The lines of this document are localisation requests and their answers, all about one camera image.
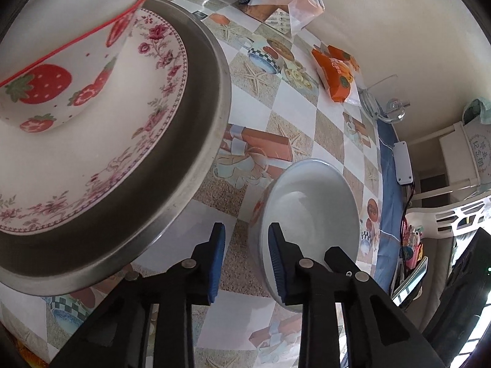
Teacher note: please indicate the white power strip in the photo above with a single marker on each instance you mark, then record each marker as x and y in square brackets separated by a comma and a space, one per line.
[402, 165]

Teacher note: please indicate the pale blue bowl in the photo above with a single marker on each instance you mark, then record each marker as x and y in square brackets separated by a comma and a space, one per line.
[318, 207]

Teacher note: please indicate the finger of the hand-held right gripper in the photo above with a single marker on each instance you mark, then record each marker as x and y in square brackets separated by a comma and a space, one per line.
[337, 258]

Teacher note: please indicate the pink colourful object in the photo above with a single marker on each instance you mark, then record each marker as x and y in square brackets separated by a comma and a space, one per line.
[412, 245]

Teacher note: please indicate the grey tablet device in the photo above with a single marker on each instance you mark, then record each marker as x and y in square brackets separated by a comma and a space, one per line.
[410, 283]

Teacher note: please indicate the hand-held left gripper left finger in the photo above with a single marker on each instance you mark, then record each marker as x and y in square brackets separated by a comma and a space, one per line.
[216, 260]

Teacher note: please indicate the black bulky object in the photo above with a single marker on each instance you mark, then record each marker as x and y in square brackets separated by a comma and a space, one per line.
[460, 295]

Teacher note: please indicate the white plastic cutout chair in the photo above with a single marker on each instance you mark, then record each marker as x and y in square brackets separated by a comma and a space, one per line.
[441, 214]

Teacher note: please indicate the orange snack packet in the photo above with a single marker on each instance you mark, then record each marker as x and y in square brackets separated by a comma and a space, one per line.
[333, 80]
[349, 59]

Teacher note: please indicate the pink floral plate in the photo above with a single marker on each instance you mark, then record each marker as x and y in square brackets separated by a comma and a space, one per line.
[126, 122]

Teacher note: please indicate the checkered printed tablecloth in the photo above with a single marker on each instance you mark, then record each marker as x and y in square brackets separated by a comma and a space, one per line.
[299, 115]

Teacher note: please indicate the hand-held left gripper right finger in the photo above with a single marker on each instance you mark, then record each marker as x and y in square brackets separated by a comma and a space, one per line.
[276, 264]

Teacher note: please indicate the strawberry print bowl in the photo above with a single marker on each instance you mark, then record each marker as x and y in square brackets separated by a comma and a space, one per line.
[57, 46]

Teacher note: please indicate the red floral cloth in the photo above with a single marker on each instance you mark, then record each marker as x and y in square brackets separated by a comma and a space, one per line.
[28, 352]

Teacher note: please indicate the clear glass mug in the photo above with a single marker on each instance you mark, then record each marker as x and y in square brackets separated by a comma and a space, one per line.
[395, 109]

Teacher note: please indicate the large stainless steel basin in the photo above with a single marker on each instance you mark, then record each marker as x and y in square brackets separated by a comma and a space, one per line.
[191, 153]

